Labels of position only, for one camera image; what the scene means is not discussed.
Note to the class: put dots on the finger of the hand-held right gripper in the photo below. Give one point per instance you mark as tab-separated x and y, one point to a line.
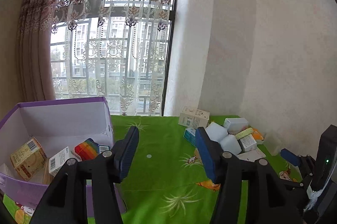
298	184
289	157

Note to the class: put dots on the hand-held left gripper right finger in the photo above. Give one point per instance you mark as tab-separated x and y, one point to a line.
206	158

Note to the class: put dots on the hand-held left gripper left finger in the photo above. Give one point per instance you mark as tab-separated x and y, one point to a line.
129	154

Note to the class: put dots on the white red print medicine box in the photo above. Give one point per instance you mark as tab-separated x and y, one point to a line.
62	160

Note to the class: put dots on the purple cardboard box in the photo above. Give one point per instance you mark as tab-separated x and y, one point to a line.
65	118

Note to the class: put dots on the yellow ornate carton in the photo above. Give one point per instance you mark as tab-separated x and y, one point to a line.
27	158

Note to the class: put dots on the teal patterned box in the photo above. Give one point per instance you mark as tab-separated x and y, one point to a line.
189	135

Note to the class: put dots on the green printed tablecloth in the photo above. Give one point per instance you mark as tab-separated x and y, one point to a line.
163	139

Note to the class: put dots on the orange box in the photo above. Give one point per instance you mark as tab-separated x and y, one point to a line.
259	135

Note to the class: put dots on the flat white paper box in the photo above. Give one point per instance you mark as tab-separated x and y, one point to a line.
251	155

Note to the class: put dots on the beige carton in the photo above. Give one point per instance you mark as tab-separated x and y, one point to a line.
193	117

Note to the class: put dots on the white text printed box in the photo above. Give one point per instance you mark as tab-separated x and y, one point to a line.
248	143

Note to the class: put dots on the white open box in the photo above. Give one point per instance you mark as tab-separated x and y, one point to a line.
235	124

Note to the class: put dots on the lace curtain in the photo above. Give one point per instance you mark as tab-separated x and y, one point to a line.
118	29

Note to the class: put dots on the pink floral drape curtain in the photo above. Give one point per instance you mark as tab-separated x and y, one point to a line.
34	42

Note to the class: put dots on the dark window frame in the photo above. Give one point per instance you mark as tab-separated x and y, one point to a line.
172	42

